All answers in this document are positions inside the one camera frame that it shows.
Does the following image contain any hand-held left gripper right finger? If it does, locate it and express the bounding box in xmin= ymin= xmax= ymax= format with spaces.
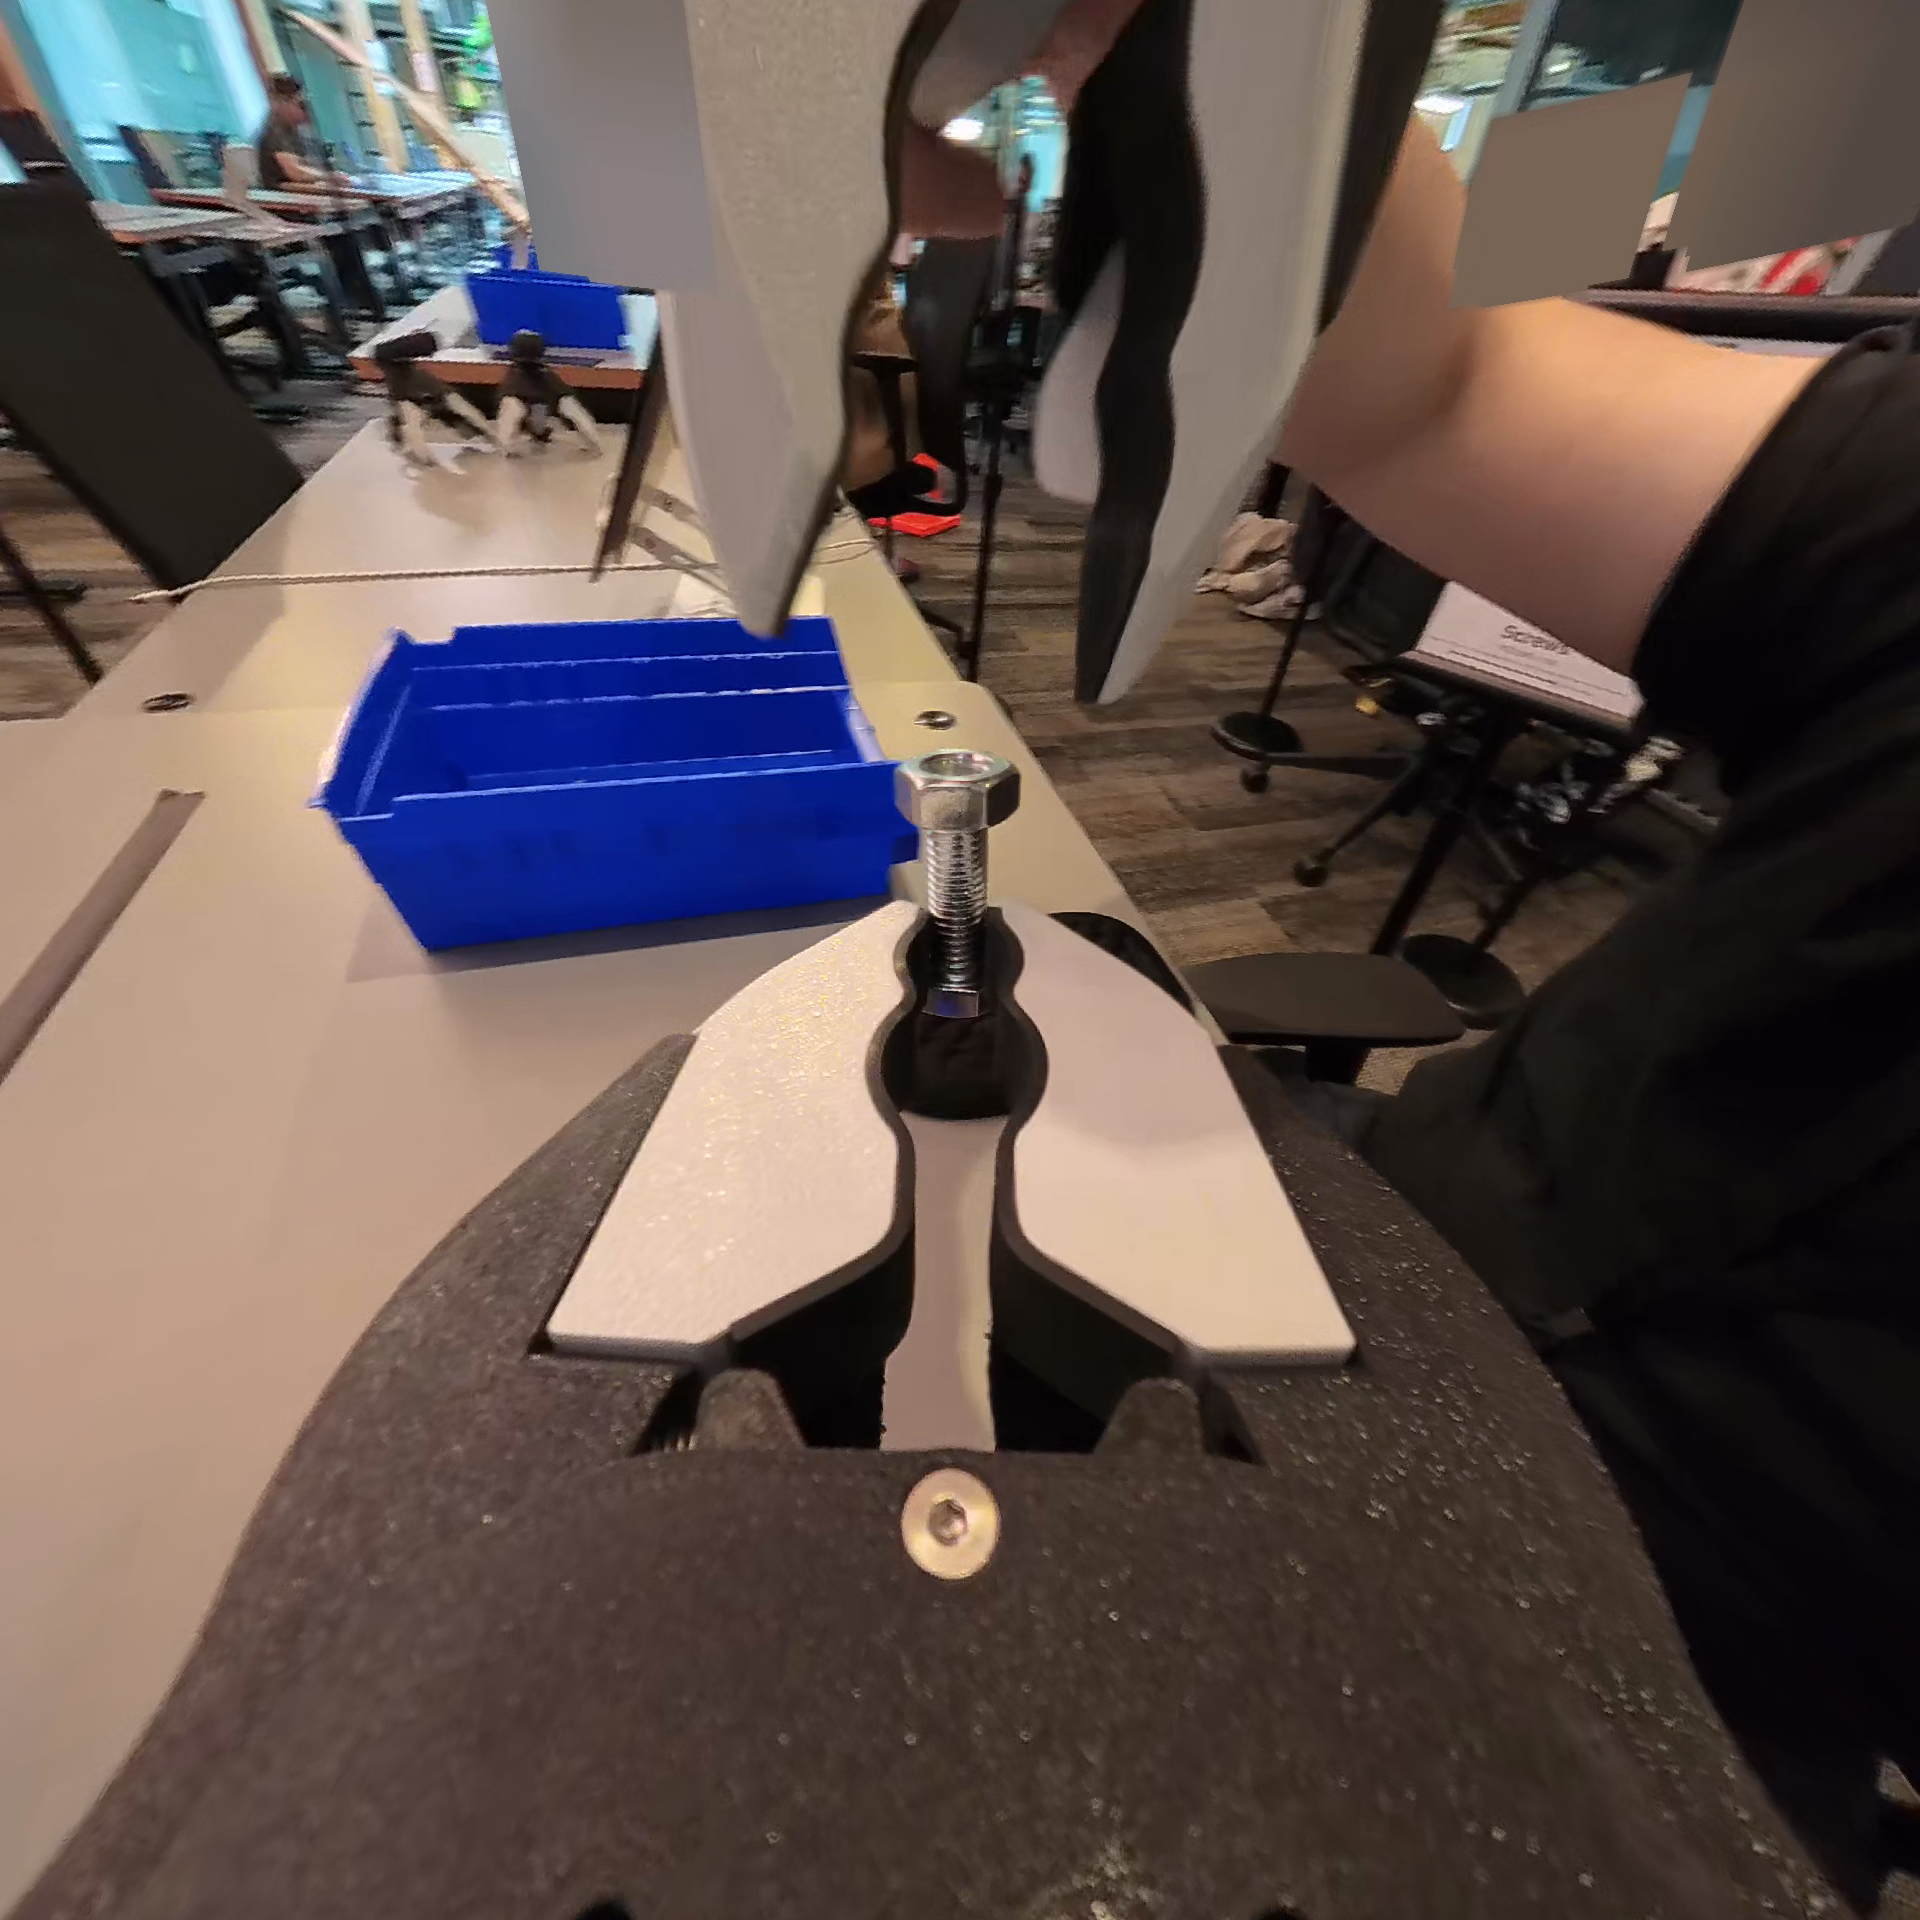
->
xmin=984 ymin=898 xmax=1363 ymax=1449

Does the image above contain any black chair armrest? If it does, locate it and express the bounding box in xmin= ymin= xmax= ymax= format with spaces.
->
xmin=1193 ymin=952 xmax=1469 ymax=1051

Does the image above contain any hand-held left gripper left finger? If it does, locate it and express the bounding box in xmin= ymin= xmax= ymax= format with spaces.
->
xmin=544 ymin=900 xmax=925 ymax=1446

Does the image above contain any white cloth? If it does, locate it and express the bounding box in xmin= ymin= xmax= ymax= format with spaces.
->
xmin=1194 ymin=514 xmax=1324 ymax=623

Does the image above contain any person's right forearm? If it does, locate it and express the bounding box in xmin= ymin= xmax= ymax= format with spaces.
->
xmin=1274 ymin=120 xmax=1867 ymax=665

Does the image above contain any tag sign board on stand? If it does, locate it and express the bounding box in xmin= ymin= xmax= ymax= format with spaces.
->
xmin=1298 ymin=577 xmax=1681 ymax=963

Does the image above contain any blue plastic bin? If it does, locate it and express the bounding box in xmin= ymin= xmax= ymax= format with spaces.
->
xmin=311 ymin=615 xmax=922 ymax=954
xmin=462 ymin=267 xmax=634 ymax=354

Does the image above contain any black microphone stand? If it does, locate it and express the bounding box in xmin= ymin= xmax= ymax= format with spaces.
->
xmin=961 ymin=151 xmax=1044 ymax=682

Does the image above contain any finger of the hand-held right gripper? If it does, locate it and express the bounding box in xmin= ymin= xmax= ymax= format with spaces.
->
xmin=1033 ymin=0 xmax=1372 ymax=708
xmin=488 ymin=0 xmax=934 ymax=643

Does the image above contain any red object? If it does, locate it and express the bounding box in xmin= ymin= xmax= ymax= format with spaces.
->
xmin=870 ymin=450 xmax=966 ymax=541

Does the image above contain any grey cord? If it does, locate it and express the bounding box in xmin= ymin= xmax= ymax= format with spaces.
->
xmin=132 ymin=558 xmax=676 ymax=603

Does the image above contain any idle hand-held gripper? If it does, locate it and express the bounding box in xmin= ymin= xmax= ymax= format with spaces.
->
xmin=494 ymin=329 xmax=605 ymax=461
xmin=374 ymin=335 xmax=491 ymax=471

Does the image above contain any black round stand base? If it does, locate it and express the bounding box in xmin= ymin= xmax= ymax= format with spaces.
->
xmin=1207 ymin=706 xmax=1307 ymax=795

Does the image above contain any silver hex bolt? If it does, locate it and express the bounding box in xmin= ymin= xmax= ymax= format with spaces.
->
xmin=896 ymin=752 xmax=1023 ymax=992

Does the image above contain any person's right hand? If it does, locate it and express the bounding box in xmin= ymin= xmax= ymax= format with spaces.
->
xmin=899 ymin=0 xmax=1154 ymax=245

